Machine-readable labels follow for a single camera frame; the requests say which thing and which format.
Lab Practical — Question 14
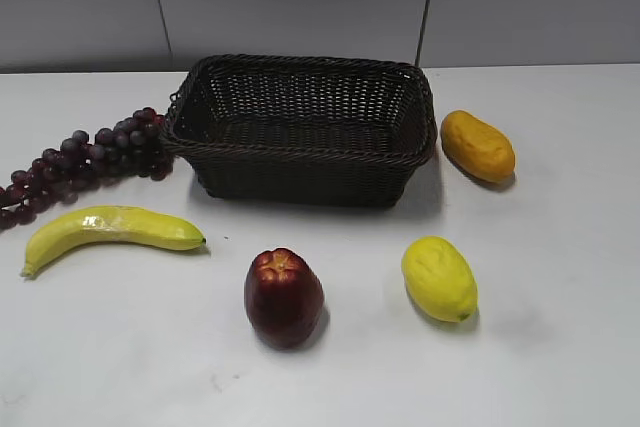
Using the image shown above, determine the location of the dark woven basket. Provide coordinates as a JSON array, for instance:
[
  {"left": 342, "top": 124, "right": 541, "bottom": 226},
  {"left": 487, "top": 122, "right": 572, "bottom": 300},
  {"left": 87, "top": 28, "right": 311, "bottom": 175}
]
[{"left": 161, "top": 54, "right": 437, "bottom": 208}]

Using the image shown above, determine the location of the yellow banana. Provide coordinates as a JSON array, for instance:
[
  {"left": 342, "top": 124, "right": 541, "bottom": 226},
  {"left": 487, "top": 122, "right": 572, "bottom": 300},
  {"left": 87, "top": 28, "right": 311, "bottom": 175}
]
[{"left": 20, "top": 205, "right": 206, "bottom": 278}]

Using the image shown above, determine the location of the yellow lemon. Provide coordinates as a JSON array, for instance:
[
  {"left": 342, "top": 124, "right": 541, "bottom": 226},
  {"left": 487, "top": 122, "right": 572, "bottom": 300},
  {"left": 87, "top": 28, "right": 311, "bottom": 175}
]
[{"left": 401, "top": 236, "right": 478, "bottom": 323}]

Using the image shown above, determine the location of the red apple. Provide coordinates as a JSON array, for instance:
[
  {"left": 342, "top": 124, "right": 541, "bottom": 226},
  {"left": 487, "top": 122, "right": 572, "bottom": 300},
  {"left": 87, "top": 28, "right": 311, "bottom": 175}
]
[{"left": 244, "top": 248, "right": 325, "bottom": 349}]

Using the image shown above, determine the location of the purple grape bunch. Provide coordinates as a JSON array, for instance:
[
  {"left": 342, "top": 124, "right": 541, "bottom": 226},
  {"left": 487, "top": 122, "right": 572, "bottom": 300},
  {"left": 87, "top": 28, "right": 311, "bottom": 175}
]
[{"left": 1, "top": 107, "right": 174, "bottom": 231}]

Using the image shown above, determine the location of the orange yellow mango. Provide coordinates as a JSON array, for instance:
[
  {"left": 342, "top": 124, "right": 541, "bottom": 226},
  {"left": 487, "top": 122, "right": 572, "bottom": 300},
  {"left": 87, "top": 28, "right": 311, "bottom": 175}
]
[{"left": 440, "top": 110, "right": 516, "bottom": 184}]

